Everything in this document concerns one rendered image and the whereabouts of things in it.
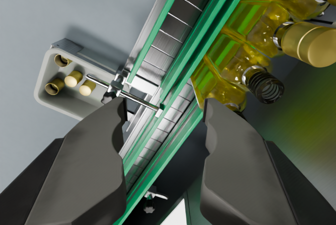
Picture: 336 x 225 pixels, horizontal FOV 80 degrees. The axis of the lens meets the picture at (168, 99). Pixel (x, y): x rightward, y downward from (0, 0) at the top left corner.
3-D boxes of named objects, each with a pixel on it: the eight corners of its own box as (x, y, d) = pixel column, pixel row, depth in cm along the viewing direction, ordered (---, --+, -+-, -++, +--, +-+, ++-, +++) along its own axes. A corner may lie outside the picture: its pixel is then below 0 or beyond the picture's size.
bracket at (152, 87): (153, 87, 57) (151, 98, 50) (122, 71, 54) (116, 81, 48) (159, 76, 55) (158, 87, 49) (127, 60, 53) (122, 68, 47)
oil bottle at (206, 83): (205, 80, 49) (231, 134, 30) (185, 69, 48) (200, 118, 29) (219, 60, 47) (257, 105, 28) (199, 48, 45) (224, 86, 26)
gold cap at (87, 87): (82, 86, 61) (76, 92, 57) (86, 76, 60) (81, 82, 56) (93, 91, 62) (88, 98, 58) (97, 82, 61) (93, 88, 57)
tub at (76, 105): (114, 117, 68) (108, 132, 60) (47, 87, 63) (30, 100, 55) (136, 74, 61) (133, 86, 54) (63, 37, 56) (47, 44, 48)
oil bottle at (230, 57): (218, 59, 47) (255, 103, 28) (197, 46, 45) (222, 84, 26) (233, 37, 44) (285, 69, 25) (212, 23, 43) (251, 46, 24)
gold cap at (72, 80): (68, 77, 60) (62, 83, 56) (72, 68, 58) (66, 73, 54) (80, 83, 61) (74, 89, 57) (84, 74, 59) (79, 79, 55)
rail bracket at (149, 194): (164, 179, 65) (164, 220, 53) (144, 172, 63) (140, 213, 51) (170, 171, 63) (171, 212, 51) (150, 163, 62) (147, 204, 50)
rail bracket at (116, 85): (158, 101, 51) (157, 131, 40) (94, 70, 47) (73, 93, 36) (164, 92, 50) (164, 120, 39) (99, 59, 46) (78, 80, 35)
